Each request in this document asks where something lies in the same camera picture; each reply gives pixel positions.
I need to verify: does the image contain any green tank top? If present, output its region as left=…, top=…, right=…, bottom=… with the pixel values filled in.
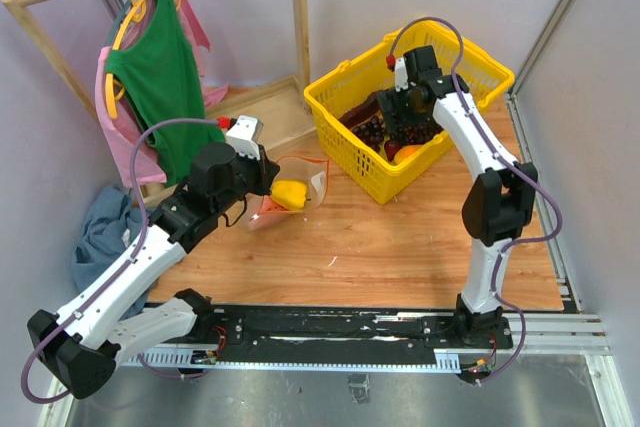
left=106, top=0, right=225, bottom=186

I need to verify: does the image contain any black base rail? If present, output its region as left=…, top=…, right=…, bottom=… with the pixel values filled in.
left=124, top=308, right=515, bottom=374

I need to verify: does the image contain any clear zip bag orange zipper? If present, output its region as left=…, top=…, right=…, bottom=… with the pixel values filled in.
left=241, top=155, right=330, bottom=232

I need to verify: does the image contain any wooden clothes rack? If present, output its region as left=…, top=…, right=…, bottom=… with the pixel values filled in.
left=0, top=0, right=321, bottom=208

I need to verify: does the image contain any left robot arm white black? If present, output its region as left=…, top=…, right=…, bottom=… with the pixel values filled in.
left=27, top=142, right=280, bottom=399

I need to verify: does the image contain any yellow clothes hanger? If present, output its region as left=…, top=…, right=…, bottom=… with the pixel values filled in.
left=103, top=0, right=191, bottom=121

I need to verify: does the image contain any pink garment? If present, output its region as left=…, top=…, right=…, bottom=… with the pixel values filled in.
left=94, top=0, right=230, bottom=187

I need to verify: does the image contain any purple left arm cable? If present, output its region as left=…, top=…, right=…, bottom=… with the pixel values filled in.
left=22, top=117, right=234, bottom=404

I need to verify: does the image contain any orange mango toy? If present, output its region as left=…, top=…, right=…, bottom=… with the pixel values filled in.
left=393, top=145, right=422, bottom=165

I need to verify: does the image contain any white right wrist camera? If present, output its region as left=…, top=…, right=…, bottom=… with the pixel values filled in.
left=385, top=54, right=410, bottom=92

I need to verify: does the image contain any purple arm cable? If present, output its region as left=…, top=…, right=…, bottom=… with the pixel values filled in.
left=387, top=16, right=566, bottom=378
left=22, top=117, right=234, bottom=404

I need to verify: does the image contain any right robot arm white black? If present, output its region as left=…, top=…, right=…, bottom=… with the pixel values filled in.
left=377, top=46, right=538, bottom=349

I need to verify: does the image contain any dark purple grape bunch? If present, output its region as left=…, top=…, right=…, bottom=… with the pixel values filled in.
left=351, top=116, right=443, bottom=148

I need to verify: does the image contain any blue cloth heap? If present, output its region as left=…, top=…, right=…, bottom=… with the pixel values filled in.
left=70, top=185, right=142, bottom=293

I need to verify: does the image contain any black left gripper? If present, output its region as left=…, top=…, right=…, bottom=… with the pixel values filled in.
left=214, top=142, right=280, bottom=214

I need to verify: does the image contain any watermelon slice toy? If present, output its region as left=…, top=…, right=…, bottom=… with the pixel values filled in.
left=247, top=196, right=298, bottom=231

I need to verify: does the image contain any yellow bell pepper toy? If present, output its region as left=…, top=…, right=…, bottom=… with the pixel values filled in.
left=270, top=180, right=308, bottom=211

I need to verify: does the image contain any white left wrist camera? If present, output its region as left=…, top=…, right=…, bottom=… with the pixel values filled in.
left=226, top=115, right=263, bottom=160

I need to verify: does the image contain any yellow plastic basket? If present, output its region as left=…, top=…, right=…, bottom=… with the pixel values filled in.
left=303, top=16, right=516, bottom=206

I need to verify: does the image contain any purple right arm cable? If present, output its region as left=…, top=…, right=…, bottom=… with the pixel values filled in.
left=387, top=16, right=566, bottom=378

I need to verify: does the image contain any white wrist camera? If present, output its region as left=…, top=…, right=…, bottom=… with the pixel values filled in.
left=385, top=54, right=410, bottom=92
left=226, top=115, right=263, bottom=160

